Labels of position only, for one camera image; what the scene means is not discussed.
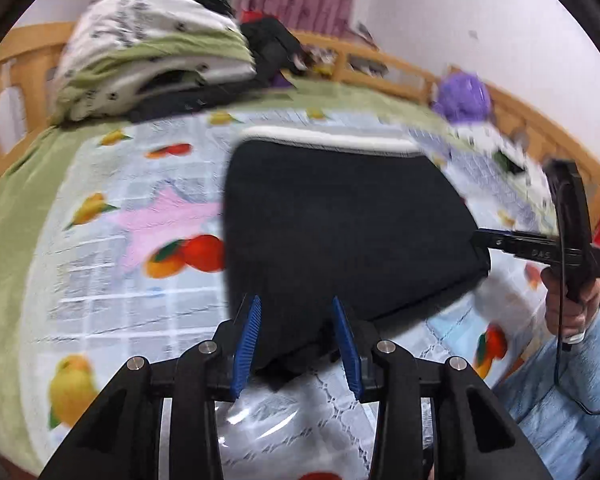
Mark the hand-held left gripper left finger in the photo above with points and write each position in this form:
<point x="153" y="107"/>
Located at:
<point x="245" y="350"/>

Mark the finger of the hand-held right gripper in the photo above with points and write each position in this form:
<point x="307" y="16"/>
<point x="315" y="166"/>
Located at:
<point x="515" y="245"/>

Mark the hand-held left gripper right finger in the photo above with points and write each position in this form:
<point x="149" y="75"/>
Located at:
<point x="347" y="350"/>

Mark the black pants with white stripe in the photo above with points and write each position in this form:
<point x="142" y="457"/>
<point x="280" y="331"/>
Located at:
<point x="340" y="220"/>

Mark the person's right forearm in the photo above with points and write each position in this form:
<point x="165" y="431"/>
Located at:
<point x="570" y="400"/>

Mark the person's right hand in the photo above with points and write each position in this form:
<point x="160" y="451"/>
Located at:
<point x="577" y="317"/>

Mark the white cloth with black patches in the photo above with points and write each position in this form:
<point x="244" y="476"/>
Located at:
<point x="500" y="155"/>

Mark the fruit printed blanket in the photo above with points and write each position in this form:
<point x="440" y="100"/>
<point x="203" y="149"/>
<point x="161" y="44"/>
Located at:
<point x="145" y="270"/>

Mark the purple plush toy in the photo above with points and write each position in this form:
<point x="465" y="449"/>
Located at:
<point x="462" y="97"/>

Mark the dark folded clothes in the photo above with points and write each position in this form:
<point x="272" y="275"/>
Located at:
<point x="190" y="100"/>

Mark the green bed sheet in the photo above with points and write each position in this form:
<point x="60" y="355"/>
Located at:
<point x="10" y="240"/>

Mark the black jacket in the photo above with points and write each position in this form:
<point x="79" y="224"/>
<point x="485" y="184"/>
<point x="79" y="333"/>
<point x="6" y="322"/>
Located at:
<point x="272" y="50"/>

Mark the folded white and green quilt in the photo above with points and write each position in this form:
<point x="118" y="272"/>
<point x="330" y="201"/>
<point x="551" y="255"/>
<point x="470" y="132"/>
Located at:
<point x="150" y="45"/>

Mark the red cloth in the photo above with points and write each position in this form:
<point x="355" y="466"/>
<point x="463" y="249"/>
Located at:
<point x="251" y="15"/>

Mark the wooden bed frame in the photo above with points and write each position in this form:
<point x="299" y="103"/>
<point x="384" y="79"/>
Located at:
<point x="530" y="125"/>

